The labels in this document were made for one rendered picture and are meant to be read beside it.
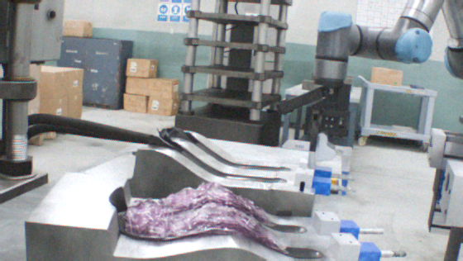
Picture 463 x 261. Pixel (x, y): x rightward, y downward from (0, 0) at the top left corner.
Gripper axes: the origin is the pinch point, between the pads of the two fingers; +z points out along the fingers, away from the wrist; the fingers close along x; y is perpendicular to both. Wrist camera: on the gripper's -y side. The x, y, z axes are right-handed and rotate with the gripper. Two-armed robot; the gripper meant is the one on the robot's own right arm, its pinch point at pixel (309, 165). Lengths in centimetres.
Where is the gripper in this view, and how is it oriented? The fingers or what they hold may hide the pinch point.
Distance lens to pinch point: 116.6
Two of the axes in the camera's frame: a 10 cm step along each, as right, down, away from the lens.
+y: 9.7, 1.3, -1.9
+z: -0.9, 9.8, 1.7
